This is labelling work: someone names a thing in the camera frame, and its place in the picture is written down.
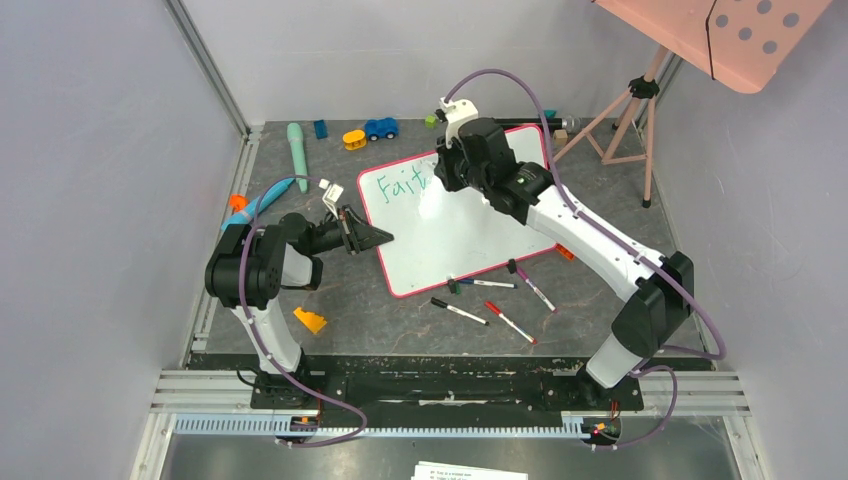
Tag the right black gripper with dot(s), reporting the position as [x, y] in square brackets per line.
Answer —
[448, 172]

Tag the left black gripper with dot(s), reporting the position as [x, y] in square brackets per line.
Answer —
[357, 234]

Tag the pink framed whiteboard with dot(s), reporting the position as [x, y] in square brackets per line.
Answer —
[438, 234]

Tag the green marker cap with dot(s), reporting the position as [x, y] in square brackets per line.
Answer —
[453, 286]

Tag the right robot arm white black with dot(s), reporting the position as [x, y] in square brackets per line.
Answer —
[657, 290]

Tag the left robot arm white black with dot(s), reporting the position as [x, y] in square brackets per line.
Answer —
[250, 266]

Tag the black whiteboard marker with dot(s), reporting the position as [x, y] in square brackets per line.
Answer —
[449, 307]

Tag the blue whiteboard marker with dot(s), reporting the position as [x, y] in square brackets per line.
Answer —
[486, 283]

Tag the purple whiteboard marker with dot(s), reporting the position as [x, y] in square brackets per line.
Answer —
[536, 290]

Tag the red whiteboard marker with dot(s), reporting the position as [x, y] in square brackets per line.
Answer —
[498, 312]

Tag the blue toy car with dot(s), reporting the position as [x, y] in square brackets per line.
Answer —
[385, 128]

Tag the yellow oval toy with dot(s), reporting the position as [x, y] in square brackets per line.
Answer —
[354, 139]

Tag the yellow plastic wedge block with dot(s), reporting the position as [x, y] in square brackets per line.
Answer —
[313, 322]

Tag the wooden cube block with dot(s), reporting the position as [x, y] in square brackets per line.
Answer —
[560, 138]

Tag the dark blue block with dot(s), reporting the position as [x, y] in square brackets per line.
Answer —
[320, 129]

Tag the blue toy tube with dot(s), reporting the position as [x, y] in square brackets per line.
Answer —
[257, 205]

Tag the mint green toy tube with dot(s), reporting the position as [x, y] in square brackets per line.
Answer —
[295, 137]

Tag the orange toy piece left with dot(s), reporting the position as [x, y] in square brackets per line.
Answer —
[237, 202]

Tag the orange semicircle toy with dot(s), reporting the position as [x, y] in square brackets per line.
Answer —
[565, 252]

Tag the pink tripod stand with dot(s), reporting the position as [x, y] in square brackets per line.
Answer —
[642, 91]

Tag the white paper sheet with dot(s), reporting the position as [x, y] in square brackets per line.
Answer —
[440, 471]

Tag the pink perforated board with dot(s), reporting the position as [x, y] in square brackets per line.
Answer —
[740, 44]

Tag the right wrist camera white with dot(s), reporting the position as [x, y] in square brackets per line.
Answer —
[454, 114]

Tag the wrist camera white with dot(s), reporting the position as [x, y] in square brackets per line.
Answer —
[454, 114]
[332, 194]

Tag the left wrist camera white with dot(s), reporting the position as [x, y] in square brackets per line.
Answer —
[332, 194]

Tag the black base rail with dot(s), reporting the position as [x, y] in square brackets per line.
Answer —
[368, 382]

